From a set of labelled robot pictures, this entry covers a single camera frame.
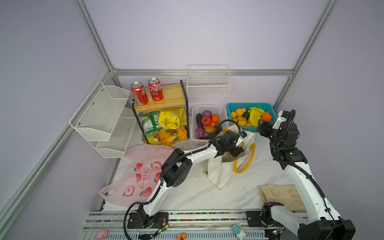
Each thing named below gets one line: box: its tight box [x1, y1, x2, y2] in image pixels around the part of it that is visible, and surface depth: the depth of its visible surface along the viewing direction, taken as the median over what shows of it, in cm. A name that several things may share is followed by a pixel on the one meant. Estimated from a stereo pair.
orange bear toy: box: [176, 233, 188, 240], surface depth 70 cm
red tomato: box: [201, 116, 212, 127], surface depth 110 cm
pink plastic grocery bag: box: [98, 144, 175, 208], surface depth 85 cm
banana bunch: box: [248, 107, 266, 127], surface depth 113 cm
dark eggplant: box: [196, 113, 204, 128], surface depth 114 cm
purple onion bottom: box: [195, 127, 205, 139], surface depth 105 cm
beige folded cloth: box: [257, 184, 307, 212], surface depth 83 cm
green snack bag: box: [140, 111, 163, 135], surface depth 91 cm
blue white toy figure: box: [232, 224, 247, 240], surface depth 69 cm
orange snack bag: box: [158, 126, 187, 146], surface depth 103 cm
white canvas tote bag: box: [203, 128, 257, 190], surface depth 81 cm
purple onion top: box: [202, 110, 212, 119], surface depth 116 cm
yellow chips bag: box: [158, 107, 187, 130], surface depth 90 cm
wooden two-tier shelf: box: [132, 80, 190, 145], surface depth 84 cm
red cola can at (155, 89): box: [148, 77, 164, 102], surface depth 76 cm
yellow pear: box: [235, 108, 247, 117], surface depth 117 cm
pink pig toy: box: [95, 229, 109, 240], surface depth 70 cm
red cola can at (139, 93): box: [131, 81, 149, 106], surface depth 73 cm
